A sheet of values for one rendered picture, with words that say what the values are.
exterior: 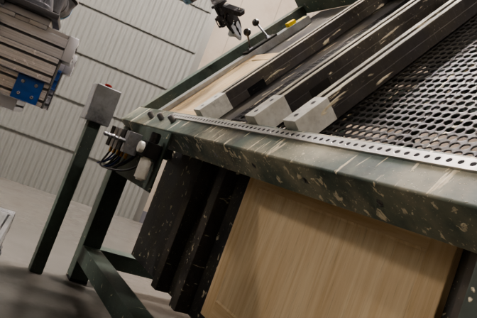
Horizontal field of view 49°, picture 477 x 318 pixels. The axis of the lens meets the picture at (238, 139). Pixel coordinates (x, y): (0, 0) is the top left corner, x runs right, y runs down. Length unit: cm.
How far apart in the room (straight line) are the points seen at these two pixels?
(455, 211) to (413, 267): 36
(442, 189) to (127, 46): 467
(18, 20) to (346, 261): 131
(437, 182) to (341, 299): 53
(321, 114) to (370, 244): 37
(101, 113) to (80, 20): 289
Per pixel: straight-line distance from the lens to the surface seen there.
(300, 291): 152
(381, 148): 113
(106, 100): 259
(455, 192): 93
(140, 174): 202
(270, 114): 164
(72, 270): 274
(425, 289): 123
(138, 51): 541
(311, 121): 145
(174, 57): 546
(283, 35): 276
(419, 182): 99
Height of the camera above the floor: 72
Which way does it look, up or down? 4 degrees up
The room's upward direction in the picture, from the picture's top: 21 degrees clockwise
